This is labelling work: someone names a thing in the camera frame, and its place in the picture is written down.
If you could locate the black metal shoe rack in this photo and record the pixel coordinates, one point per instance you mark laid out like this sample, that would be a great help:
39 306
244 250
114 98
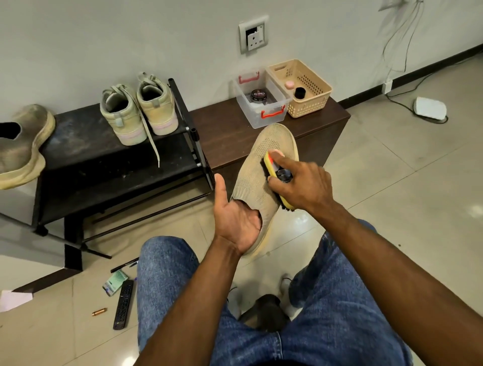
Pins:
121 170

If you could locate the person's left hand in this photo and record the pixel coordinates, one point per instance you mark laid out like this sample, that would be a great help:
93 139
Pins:
235 226

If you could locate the white paper sheet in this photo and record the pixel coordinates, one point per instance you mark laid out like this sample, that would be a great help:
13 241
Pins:
15 301

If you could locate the person's right hand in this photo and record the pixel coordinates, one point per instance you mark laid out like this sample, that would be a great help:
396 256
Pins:
309 185

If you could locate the white router box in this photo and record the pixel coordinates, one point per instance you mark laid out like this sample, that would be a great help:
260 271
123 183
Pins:
431 109

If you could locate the pale green lace-up shoe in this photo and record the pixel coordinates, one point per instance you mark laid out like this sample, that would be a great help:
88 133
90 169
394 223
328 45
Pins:
159 107
123 117

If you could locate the black round polish tin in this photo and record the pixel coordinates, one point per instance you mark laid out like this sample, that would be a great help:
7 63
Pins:
259 95

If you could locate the clear plastic storage box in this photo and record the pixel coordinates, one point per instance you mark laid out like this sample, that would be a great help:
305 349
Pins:
264 113

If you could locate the green paper packet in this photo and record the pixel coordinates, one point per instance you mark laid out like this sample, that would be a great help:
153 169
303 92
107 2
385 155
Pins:
115 283

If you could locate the small black round cap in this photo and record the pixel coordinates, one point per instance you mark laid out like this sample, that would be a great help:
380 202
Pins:
300 93

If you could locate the person's left forearm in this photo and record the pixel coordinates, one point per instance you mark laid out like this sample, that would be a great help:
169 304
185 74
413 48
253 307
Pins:
185 317

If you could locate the black remote control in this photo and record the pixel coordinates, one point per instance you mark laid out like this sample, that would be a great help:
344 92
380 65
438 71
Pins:
124 305

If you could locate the dark brown wooden cabinet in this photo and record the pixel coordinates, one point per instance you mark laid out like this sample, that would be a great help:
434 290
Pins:
219 128

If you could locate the worn tan slip-on shoe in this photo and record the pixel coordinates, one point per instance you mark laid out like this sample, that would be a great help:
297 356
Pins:
21 147
253 177

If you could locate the black orange shoe brush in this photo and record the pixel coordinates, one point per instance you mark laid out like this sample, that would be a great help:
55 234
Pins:
272 160

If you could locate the white wall plug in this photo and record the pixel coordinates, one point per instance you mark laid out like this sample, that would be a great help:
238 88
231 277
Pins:
388 85

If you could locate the person's left leg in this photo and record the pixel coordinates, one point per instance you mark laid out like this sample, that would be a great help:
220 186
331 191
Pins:
166 283

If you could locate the person's right forearm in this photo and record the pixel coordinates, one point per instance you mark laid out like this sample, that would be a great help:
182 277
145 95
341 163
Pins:
411 290

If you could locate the pink round lid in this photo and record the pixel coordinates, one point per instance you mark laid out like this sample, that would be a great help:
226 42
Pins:
290 84

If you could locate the person's right leg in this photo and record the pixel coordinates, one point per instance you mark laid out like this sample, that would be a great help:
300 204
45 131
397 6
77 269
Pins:
347 317

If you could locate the black pen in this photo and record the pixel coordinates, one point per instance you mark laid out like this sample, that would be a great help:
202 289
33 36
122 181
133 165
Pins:
124 265

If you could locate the small brass cylinder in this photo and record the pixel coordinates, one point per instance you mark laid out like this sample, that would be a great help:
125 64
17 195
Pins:
99 311

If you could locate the person's leg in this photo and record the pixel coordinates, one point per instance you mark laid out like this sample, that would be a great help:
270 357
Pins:
347 317
166 283

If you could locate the beige plastic basket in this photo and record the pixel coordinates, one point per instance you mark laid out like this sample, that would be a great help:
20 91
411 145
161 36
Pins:
309 87

